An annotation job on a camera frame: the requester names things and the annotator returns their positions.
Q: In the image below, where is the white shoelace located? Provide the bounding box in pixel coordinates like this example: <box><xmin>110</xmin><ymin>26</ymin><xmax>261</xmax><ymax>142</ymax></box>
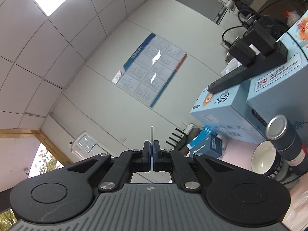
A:
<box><xmin>150</xmin><ymin>125</ymin><xmax>154</xmax><ymax>172</ymax></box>

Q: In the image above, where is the black wifi router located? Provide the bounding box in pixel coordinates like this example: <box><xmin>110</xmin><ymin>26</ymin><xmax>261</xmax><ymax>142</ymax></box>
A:
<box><xmin>166</xmin><ymin>123</ymin><xmax>201</xmax><ymax>156</ymax></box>

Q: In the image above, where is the small dark blue box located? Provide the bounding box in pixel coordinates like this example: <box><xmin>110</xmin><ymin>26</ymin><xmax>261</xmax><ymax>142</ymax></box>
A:
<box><xmin>187</xmin><ymin>126</ymin><xmax>227</xmax><ymax>159</ymax></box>

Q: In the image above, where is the black white ceramic mug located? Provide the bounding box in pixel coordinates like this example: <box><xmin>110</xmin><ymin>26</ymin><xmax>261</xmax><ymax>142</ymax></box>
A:
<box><xmin>251</xmin><ymin>141</ymin><xmax>284</xmax><ymax>179</ymax></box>

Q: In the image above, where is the dark blue thermos bottle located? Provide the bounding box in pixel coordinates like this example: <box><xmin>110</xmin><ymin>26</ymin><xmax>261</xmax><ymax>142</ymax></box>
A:
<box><xmin>265</xmin><ymin>115</ymin><xmax>307</xmax><ymax>176</ymax></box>

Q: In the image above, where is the light blue cardboard box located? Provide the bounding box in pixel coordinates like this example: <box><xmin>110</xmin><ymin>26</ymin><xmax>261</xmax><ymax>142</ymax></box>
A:
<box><xmin>247</xmin><ymin>13</ymin><xmax>308</xmax><ymax>139</ymax></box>

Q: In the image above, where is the black power strip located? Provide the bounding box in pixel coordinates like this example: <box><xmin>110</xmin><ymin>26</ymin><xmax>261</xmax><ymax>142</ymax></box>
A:
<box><xmin>208</xmin><ymin>21</ymin><xmax>288</xmax><ymax>94</ymax></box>

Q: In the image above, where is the red white plastic bag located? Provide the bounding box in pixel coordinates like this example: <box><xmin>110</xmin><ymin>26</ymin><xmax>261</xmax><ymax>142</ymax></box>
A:
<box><xmin>282</xmin><ymin>191</ymin><xmax>308</xmax><ymax>231</ymax></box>

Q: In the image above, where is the person in background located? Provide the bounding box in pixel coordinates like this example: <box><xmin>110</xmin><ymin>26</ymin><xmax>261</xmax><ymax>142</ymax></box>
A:
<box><xmin>232</xmin><ymin>0</ymin><xmax>253</xmax><ymax>16</ymax></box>

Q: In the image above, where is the wall notice poster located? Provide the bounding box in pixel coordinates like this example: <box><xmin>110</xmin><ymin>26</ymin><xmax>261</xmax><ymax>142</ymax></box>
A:
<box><xmin>112</xmin><ymin>33</ymin><xmax>187</xmax><ymax>107</ymax></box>

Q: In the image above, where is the black power cable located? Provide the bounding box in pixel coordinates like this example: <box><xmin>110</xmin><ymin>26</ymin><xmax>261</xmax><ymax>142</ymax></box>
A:
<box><xmin>221</xmin><ymin>0</ymin><xmax>308</xmax><ymax>47</ymax></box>

